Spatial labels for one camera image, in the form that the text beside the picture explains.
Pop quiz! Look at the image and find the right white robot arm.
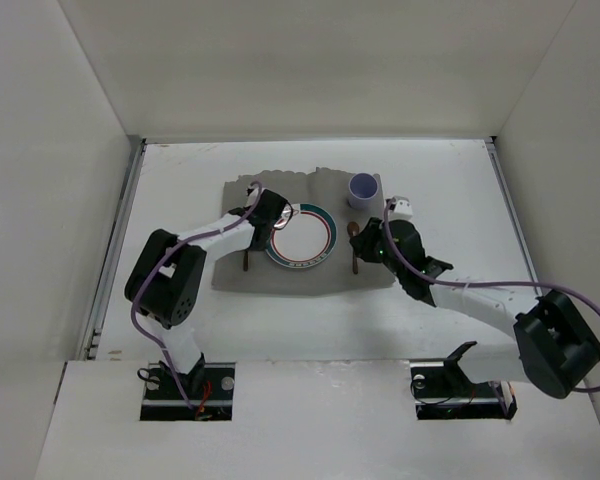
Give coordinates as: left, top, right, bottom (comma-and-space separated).
349, 218, 600, 399

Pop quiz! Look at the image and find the purple plastic cup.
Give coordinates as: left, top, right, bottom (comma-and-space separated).
347, 173, 379, 210

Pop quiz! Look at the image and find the aluminium table rail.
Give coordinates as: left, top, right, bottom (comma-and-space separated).
484, 137, 538, 281
74, 135, 146, 360

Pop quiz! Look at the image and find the grey cloth placemat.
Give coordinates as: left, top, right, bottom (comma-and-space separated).
212, 167, 395, 296

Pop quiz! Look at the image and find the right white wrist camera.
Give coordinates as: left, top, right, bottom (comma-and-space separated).
386, 196, 413, 221

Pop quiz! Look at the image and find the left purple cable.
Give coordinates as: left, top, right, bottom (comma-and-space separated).
129, 180, 264, 411

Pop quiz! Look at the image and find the brown wooden spoon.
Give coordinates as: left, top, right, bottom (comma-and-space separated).
347, 221, 360, 275

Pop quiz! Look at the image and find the white plate green rim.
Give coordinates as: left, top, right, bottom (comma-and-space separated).
265, 203, 338, 269

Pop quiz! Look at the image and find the right aluminium table rail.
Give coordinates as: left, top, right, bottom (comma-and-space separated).
484, 137, 538, 281

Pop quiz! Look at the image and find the left aluminium table rail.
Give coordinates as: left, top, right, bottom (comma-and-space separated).
74, 135, 146, 360

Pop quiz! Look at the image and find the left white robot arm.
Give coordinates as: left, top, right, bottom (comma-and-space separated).
124, 182, 293, 396

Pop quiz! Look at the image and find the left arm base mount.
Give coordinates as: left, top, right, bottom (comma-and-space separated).
137, 361, 236, 422

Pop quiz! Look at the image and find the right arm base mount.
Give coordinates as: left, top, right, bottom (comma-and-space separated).
409, 341, 518, 421

